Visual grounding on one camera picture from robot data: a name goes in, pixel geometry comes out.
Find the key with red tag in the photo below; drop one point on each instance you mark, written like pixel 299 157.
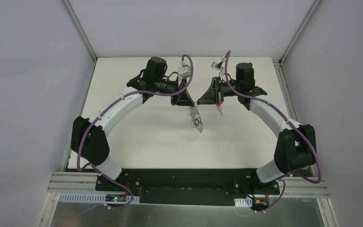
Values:
pixel 219 108

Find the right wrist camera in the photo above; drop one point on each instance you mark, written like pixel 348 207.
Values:
pixel 219 67

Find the right controller board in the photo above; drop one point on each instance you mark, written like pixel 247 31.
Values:
pixel 260 204

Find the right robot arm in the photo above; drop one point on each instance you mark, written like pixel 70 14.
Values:
pixel 296 142

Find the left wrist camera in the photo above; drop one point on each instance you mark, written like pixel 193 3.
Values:
pixel 184 71

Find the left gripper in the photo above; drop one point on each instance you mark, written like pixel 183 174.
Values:
pixel 177 93

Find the controller board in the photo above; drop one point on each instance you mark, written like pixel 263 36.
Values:
pixel 260 204
pixel 116 198

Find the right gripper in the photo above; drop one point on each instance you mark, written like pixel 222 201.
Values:
pixel 215 91

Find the left controller board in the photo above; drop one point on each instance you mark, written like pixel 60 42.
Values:
pixel 116 198

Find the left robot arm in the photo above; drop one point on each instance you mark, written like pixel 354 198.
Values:
pixel 89 135

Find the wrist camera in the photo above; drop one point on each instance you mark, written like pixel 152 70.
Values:
pixel 219 67
pixel 184 71

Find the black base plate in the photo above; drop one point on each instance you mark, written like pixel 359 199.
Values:
pixel 204 187

